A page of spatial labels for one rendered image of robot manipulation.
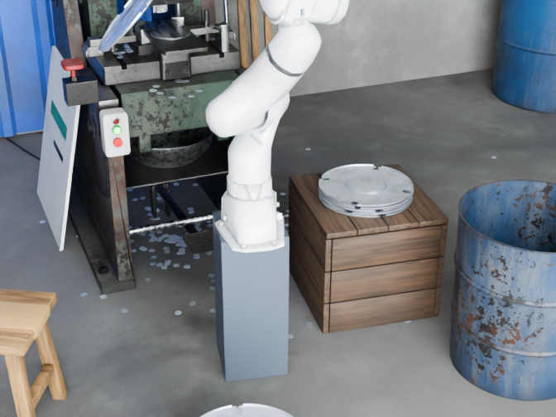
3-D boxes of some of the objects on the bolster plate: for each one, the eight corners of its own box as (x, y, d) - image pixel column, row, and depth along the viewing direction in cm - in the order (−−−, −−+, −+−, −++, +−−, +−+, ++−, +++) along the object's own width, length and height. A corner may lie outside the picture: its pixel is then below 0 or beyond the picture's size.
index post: (230, 51, 290) (229, 22, 286) (221, 52, 289) (220, 23, 285) (227, 49, 293) (226, 20, 288) (218, 50, 292) (218, 21, 287)
